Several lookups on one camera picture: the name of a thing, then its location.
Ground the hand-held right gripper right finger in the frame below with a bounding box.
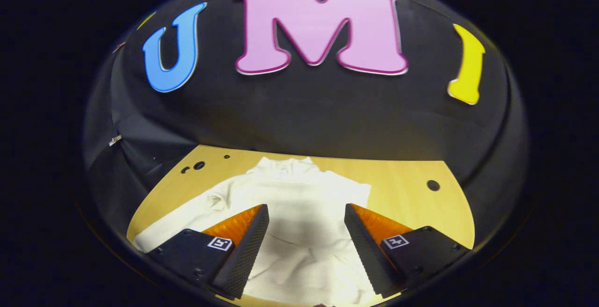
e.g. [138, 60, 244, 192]
[344, 203, 470, 300]

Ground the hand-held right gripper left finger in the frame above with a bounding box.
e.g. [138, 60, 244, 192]
[147, 204, 270, 300]

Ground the white garment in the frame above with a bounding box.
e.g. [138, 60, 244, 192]
[132, 156, 377, 307]

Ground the black backdrop cloth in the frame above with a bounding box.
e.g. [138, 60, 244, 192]
[84, 0, 529, 251]

